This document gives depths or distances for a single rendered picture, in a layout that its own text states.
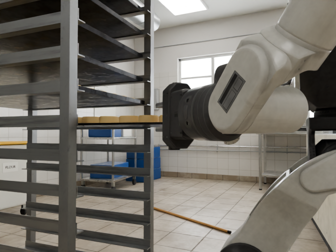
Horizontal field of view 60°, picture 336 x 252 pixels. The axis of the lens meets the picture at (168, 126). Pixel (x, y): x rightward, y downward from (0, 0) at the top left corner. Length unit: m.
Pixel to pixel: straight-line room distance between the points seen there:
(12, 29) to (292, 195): 0.86
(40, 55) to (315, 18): 0.70
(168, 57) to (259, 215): 5.41
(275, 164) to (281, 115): 4.96
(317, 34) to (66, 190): 0.62
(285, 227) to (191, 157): 4.94
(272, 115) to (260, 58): 0.08
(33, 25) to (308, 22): 0.74
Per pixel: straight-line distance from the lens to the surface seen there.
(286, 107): 0.39
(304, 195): 0.73
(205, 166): 5.58
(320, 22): 0.33
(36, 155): 0.86
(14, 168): 3.26
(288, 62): 0.32
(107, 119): 0.75
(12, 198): 3.29
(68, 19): 0.79
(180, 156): 5.74
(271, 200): 0.75
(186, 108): 0.44
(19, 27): 0.96
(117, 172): 1.20
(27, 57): 0.91
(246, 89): 0.33
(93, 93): 0.86
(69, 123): 0.74
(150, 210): 1.16
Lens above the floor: 0.84
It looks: 2 degrees up
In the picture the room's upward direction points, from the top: straight up
